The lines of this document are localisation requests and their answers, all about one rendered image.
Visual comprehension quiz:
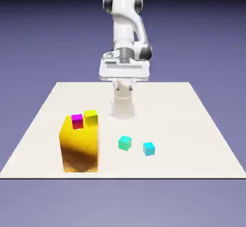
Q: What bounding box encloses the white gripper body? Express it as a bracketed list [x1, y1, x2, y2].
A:
[98, 57, 150, 82]

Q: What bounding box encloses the small yellow cube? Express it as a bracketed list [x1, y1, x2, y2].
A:
[83, 109, 99, 127]

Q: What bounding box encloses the small magenta cube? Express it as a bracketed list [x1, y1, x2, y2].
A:
[71, 113, 85, 130]

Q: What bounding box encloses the small teal cube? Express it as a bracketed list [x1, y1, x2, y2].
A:
[117, 135, 133, 152]

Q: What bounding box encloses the small cyan cube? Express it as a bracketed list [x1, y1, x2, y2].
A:
[142, 142, 156, 156]

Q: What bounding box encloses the large yellow box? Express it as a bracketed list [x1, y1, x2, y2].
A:
[58, 115, 100, 173]

